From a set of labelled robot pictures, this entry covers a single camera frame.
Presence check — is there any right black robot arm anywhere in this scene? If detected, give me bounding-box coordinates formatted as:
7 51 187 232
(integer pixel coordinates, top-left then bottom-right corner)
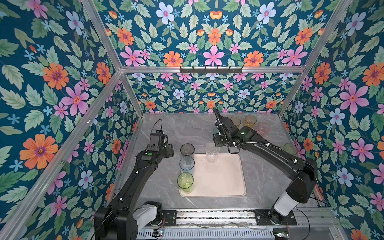
213 108 318 225

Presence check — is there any pink tumbler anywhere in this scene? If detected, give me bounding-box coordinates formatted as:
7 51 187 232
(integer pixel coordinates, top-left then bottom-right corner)
257 123 271 137

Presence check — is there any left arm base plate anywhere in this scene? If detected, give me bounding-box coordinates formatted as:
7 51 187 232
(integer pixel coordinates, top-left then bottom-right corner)
148 210 178 228

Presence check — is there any light blue tumbler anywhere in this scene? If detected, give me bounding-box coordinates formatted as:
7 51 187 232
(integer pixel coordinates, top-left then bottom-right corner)
179 156 195 175

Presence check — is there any short yellow tumbler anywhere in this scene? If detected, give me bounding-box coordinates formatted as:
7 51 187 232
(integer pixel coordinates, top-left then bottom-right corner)
244 115 258 129

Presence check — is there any metal hook rail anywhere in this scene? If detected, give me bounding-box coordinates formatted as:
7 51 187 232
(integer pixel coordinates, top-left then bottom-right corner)
179 66 243 75

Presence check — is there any tall yellow tumbler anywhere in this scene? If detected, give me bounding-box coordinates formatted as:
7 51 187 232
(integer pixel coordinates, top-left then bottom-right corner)
230 117 242 129

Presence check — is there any white vented cable duct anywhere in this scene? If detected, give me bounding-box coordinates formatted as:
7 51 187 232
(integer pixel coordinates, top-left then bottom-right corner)
137 229 275 240

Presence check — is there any tall green faceted tumbler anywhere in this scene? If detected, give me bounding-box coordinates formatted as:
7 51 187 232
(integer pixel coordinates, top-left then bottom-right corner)
177 172 194 193

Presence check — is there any grey smoky tumbler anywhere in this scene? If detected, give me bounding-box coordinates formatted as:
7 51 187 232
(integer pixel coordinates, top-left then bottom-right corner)
180 143 195 158

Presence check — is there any clear glass tumbler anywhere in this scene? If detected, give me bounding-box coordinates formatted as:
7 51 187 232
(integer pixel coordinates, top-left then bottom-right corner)
206 143 220 164

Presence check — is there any aluminium front rail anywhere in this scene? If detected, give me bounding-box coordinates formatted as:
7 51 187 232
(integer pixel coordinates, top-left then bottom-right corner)
92 208 340 229

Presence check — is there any beige plastic tray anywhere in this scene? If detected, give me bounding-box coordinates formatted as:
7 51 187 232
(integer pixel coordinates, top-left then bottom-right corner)
179 154 246 198

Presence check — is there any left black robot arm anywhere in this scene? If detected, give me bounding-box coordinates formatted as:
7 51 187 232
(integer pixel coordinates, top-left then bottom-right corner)
94 144 174 240

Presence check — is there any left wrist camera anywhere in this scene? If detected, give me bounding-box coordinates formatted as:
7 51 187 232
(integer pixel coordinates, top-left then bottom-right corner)
149 133 169 148

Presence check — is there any short green tumbler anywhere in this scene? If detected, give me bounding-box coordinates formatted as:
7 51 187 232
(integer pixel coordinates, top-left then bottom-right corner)
283 143 298 156

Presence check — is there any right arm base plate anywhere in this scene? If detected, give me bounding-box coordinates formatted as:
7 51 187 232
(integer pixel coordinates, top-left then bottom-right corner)
252 209 297 226

